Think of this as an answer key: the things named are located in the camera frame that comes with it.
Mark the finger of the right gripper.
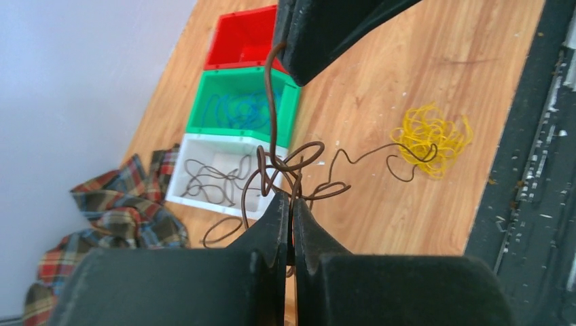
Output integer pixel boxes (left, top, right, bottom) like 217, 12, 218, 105
272, 0, 420, 86

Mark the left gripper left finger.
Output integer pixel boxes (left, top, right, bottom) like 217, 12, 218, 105
48, 192, 289, 325

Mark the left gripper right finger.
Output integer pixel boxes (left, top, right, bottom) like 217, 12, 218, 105
293, 199, 515, 325

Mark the blue cable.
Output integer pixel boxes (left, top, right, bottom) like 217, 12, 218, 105
200, 92, 283, 131

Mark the cable pile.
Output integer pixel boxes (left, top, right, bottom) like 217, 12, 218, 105
389, 101, 475, 180

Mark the red plastic bin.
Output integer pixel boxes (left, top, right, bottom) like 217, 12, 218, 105
204, 5, 277, 71

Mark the green plastic bin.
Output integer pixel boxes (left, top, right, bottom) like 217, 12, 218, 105
185, 67, 301, 148

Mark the white plastic bin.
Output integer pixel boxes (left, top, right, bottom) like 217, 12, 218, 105
166, 133, 273, 220

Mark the plaid cloth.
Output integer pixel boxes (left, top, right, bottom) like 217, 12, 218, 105
22, 143, 190, 325

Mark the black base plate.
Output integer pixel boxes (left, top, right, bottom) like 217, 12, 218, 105
464, 1, 575, 325

